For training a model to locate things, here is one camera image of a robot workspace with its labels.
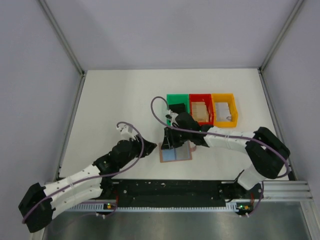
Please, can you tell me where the purple cable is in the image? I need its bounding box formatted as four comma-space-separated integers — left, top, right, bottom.
151, 96, 291, 218
21, 121, 145, 225

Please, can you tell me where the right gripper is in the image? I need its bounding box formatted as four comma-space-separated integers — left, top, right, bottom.
161, 124, 192, 150

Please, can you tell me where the grey cable duct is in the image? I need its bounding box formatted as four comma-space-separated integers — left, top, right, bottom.
67, 202, 239, 213

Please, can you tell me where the red plastic bin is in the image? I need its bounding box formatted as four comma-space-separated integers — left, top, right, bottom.
189, 93, 215, 125

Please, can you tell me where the gold cards stack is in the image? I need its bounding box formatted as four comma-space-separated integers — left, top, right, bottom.
191, 101, 210, 123

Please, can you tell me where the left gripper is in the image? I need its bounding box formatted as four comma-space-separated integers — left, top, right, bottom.
118, 134, 157, 169

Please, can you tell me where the silver cards stack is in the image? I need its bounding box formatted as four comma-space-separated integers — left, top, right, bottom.
215, 102, 232, 122

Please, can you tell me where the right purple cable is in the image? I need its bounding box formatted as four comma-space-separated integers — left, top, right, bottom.
151, 96, 291, 218

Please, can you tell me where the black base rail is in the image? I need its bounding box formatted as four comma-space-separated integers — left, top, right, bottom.
97, 179, 252, 208

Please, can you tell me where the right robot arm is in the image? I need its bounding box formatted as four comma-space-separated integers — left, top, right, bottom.
161, 110, 291, 198

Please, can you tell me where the aluminium frame profile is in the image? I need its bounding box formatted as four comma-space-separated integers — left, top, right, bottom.
36, 0, 85, 76

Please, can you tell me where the black cards stack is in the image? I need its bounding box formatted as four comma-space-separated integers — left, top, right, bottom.
169, 103, 187, 114

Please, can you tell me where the brown leather card holder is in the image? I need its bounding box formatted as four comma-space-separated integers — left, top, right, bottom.
159, 141, 197, 163

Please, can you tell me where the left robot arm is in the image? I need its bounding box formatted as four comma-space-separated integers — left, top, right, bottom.
18, 122, 157, 233

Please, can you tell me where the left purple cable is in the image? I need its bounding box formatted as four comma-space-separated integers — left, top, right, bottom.
21, 121, 145, 225

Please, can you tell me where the yellow plastic bin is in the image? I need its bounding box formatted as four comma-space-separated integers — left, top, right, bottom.
211, 93, 238, 128

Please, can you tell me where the green plastic bin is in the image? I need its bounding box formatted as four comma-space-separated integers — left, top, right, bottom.
166, 94, 190, 114

